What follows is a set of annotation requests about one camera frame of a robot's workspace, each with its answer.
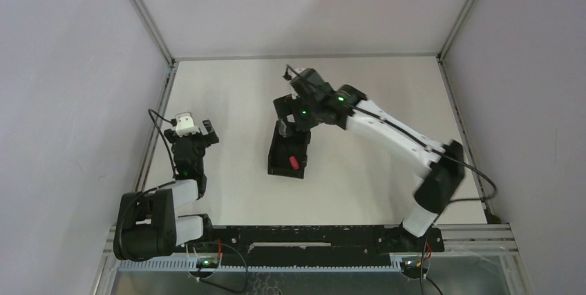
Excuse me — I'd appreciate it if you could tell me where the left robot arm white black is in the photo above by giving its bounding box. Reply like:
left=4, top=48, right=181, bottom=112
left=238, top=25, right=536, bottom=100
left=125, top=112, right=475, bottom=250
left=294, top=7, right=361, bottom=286
left=113, top=115, right=219, bottom=262

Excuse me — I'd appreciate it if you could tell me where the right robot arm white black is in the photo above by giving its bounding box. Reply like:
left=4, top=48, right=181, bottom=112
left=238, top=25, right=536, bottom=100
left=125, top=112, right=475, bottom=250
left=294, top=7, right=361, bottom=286
left=273, top=84, right=465, bottom=251

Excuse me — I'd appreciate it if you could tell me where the black plastic bin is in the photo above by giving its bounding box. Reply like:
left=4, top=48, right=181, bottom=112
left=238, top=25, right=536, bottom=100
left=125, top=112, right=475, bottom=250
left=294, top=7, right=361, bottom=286
left=267, top=121, right=311, bottom=179

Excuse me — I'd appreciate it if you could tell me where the left controller board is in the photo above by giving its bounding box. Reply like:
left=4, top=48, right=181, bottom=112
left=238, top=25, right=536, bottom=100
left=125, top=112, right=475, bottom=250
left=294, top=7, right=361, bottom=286
left=196, top=258, right=220, bottom=271

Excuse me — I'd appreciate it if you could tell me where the controller board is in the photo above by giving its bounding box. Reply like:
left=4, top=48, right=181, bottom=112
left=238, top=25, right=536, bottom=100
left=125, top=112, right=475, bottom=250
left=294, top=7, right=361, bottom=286
left=400, top=260, right=426, bottom=273
left=196, top=258, right=220, bottom=271

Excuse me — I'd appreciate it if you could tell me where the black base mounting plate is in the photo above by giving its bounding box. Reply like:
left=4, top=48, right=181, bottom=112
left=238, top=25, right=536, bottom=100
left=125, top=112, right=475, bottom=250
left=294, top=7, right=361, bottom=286
left=199, top=225, right=445, bottom=267

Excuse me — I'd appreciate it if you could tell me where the right controller board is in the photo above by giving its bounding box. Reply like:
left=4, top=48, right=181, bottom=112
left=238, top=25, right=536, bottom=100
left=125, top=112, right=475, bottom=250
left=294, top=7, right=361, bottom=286
left=400, top=260, right=426, bottom=273

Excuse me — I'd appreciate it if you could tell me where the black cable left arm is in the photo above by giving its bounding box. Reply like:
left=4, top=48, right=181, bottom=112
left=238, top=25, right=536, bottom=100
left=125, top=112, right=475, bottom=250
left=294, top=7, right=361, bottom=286
left=147, top=108, right=178, bottom=180

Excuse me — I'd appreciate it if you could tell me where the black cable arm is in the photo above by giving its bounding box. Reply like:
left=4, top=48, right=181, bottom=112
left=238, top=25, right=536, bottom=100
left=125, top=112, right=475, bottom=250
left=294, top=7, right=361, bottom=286
left=352, top=102, right=498, bottom=204
left=147, top=108, right=178, bottom=180

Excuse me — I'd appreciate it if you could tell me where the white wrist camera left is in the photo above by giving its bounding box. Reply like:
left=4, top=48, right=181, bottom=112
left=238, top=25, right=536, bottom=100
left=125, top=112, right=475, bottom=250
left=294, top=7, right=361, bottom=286
left=175, top=112, right=200, bottom=137

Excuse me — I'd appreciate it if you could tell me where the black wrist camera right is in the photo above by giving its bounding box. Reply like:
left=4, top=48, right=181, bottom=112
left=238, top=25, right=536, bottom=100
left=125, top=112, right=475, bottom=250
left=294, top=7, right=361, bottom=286
left=283, top=65, right=333, bottom=102

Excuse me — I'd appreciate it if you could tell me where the aluminium back frame rail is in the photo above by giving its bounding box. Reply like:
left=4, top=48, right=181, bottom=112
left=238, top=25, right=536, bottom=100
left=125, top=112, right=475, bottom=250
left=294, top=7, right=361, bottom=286
left=174, top=52, right=438, bottom=62

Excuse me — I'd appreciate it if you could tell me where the aluminium frame rail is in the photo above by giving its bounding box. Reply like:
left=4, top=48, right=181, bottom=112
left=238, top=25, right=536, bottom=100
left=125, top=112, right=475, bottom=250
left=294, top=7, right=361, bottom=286
left=174, top=52, right=438, bottom=62
left=129, top=0, right=177, bottom=191
left=437, top=0, right=477, bottom=62

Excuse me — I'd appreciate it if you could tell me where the white slotted cable duct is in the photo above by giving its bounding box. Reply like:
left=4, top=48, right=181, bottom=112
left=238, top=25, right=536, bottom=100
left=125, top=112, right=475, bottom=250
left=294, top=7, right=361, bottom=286
left=118, top=257, right=402, bottom=272

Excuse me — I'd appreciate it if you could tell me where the aluminium left frame rail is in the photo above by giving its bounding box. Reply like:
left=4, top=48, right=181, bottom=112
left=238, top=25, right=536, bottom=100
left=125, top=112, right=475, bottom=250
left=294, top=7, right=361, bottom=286
left=129, top=0, right=177, bottom=191

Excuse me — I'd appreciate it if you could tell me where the aluminium right frame rail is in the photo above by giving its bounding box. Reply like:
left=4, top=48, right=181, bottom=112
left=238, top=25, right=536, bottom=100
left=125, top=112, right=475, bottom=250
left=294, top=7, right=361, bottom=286
left=437, top=0, right=477, bottom=62

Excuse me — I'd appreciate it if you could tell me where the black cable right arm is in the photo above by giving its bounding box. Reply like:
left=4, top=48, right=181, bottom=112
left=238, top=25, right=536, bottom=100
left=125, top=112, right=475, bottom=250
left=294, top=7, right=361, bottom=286
left=352, top=102, right=498, bottom=204

